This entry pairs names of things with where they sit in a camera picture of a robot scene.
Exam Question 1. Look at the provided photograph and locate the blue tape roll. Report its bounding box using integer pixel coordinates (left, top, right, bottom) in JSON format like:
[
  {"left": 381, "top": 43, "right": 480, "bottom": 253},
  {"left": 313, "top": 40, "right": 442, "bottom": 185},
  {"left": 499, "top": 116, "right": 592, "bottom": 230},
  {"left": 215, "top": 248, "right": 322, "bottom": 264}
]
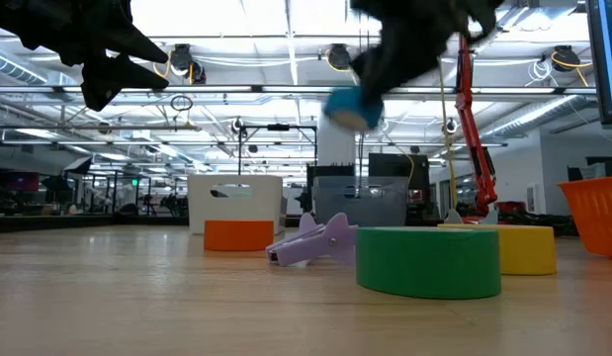
[{"left": 323, "top": 86, "right": 385, "bottom": 133}]

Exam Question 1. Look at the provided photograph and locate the black background rig frame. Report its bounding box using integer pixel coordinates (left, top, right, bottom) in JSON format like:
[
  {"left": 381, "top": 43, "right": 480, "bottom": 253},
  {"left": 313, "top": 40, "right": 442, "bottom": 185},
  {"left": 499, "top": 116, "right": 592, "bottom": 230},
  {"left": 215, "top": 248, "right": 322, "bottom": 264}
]
[{"left": 237, "top": 123, "right": 319, "bottom": 177}]

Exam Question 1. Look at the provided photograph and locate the black background screen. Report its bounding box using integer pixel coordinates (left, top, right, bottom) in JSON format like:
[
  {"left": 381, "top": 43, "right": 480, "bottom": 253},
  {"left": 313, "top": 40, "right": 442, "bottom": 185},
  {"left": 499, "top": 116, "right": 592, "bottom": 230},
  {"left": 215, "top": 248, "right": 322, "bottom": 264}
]
[{"left": 367, "top": 152, "right": 430, "bottom": 204}]

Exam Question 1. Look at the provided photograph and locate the orange tape roll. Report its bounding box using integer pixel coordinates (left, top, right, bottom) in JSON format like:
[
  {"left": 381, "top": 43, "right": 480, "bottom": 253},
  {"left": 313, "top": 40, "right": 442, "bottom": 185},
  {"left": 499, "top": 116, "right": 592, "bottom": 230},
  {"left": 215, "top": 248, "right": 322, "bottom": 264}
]
[{"left": 203, "top": 220, "right": 276, "bottom": 252}]

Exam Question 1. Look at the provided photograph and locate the grey translucent plastic bin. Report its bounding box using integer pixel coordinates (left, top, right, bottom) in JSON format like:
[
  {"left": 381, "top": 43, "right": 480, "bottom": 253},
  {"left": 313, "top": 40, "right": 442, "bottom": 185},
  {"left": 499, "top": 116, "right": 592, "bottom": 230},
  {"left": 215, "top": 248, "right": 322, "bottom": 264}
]
[{"left": 312, "top": 176, "right": 410, "bottom": 228}]

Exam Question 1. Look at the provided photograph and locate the black computer monitor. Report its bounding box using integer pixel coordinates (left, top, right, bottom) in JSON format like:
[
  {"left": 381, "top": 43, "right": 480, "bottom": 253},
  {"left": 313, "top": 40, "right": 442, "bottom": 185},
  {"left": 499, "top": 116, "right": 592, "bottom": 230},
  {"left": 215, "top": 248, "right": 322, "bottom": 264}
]
[{"left": 584, "top": 0, "right": 612, "bottom": 125}]

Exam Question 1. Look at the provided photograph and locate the yellow tape roll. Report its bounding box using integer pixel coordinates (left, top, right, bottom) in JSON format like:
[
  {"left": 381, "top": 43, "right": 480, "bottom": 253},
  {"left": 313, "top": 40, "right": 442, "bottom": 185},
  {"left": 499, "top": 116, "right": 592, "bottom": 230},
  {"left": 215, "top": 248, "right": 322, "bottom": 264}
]
[{"left": 437, "top": 222, "right": 558, "bottom": 277}]

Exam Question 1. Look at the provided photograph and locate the yellow hanging cord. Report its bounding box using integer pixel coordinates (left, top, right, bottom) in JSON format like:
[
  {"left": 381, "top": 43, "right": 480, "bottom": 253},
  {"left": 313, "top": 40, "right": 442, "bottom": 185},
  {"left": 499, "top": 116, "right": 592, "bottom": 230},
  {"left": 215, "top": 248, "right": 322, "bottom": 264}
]
[{"left": 436, "top": 56, "right": 458, "bottom": 209}]

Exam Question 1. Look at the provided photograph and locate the grey binder clip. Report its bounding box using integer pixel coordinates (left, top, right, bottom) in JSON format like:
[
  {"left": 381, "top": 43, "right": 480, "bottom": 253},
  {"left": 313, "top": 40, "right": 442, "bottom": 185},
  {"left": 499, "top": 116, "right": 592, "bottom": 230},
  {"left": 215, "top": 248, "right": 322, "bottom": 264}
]
[{"left": 443, "top": 208, "right": 499, "bottom": 226}]

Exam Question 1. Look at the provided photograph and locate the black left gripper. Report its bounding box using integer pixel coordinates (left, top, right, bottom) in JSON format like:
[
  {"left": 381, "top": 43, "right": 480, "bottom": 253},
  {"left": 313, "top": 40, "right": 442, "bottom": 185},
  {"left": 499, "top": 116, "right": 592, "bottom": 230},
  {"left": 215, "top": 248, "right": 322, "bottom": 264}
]
[{"left": 28, "top": 0, "right": 169, "bottom": 113}]

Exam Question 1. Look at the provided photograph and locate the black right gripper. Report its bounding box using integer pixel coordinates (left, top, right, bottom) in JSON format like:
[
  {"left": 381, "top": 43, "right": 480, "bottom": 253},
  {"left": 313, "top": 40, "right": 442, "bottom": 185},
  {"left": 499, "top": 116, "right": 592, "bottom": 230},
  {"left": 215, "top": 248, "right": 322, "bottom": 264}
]
[{"left": 349, "top": 0, "right": 504, "bottom": 105}]

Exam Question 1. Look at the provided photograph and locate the white plastic bin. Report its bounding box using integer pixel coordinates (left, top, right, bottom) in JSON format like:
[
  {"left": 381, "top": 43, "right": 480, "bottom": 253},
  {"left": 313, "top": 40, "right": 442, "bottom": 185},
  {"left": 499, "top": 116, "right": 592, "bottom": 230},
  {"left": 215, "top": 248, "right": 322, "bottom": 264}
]
[{"left": 187, "top": 173, "right": 286, "bottom": 235}]

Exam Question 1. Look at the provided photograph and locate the mint green stapler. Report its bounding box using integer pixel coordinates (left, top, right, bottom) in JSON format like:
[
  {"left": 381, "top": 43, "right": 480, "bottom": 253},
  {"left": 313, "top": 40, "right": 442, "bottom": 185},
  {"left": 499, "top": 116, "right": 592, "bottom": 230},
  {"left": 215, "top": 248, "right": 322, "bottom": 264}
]
[{"left": 220, "top": 185, "right": 253, "bottom": 199}]

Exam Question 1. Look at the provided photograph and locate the black ceiling cable reel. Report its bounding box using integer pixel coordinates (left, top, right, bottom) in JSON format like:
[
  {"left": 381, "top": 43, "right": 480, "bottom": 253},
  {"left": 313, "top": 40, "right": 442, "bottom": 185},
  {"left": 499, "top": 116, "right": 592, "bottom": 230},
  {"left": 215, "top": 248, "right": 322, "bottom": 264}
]
[
  {"left": 169, "top": 43, "right": 208, "bottom": 85},
  {"left": 551, "top": 44, "right": 594, "bottom": 73},
  {"left": 326, "top": 43, "right": 354, "bottom": 71}
]

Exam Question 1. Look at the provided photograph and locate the green tape roll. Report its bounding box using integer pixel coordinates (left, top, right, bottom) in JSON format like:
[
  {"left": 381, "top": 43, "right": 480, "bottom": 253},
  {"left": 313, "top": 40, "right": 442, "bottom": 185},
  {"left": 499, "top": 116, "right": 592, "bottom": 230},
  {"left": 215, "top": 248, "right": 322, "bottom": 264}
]
[{"left": 355, "top": 225, "right": 502, "bottom": 301}]

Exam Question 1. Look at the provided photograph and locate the hanging black cable loop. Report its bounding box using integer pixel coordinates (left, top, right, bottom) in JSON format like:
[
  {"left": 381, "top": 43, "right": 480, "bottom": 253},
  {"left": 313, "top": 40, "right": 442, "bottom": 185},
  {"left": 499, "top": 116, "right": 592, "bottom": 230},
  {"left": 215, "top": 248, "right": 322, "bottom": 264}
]
[{"left": 169, "top": 94, "right": 194, "bottom": 113}]

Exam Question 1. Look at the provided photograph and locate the orange mesh basket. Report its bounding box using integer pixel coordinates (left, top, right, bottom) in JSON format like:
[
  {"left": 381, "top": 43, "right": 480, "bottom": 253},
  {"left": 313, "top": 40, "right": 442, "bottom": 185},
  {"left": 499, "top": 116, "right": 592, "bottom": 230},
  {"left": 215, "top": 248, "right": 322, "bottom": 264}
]
[{"left": 557, "top": 175, "right": 612, "bottom": 259}]

